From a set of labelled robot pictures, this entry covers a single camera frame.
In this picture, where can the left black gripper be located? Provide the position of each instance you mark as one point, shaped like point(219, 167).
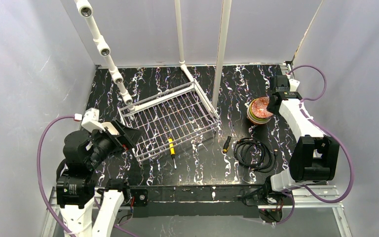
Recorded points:
point(122, 137)

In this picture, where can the white wire dish rack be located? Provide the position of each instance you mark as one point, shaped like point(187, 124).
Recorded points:
point(183, 119)

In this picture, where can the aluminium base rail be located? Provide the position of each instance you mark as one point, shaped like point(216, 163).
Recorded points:
point(303, 198)

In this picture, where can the red patterned blue bowl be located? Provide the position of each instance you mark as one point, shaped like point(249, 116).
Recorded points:
point(263, 101)

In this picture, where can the white vertical pole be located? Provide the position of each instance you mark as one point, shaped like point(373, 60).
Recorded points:
point(224, 23)

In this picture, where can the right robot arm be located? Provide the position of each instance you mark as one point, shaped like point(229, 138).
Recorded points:
point(315, 155)

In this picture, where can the white pvc pipe frame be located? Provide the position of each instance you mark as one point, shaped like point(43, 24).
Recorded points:
point(86, 11)

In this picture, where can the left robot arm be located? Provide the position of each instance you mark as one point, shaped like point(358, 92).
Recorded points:
point(84, 151)

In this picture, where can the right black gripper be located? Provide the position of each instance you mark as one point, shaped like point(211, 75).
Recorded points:
point(275, 106)

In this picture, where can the yellow handled screwdriver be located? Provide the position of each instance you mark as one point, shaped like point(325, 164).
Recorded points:
point(172, 152)

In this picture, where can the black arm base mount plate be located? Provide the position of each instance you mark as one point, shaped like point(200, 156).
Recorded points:
point(203, 200)

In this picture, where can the black orange handled screwdriver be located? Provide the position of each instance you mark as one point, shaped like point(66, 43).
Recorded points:
point(228, 140)

